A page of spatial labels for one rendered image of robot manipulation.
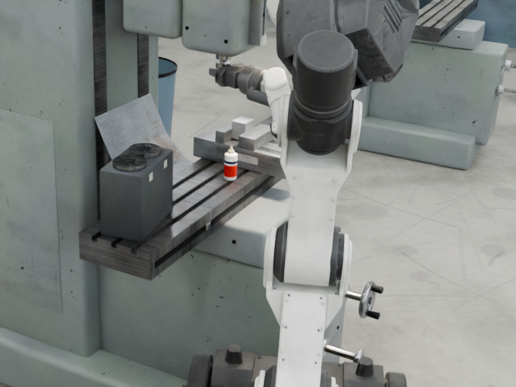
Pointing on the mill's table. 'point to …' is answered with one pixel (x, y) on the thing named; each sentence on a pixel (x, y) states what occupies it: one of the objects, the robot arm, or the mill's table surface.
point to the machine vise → (267, 162)
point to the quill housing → (216, 26)
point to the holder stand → (136, 191)
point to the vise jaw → (256, 137)
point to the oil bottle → (230, 164)
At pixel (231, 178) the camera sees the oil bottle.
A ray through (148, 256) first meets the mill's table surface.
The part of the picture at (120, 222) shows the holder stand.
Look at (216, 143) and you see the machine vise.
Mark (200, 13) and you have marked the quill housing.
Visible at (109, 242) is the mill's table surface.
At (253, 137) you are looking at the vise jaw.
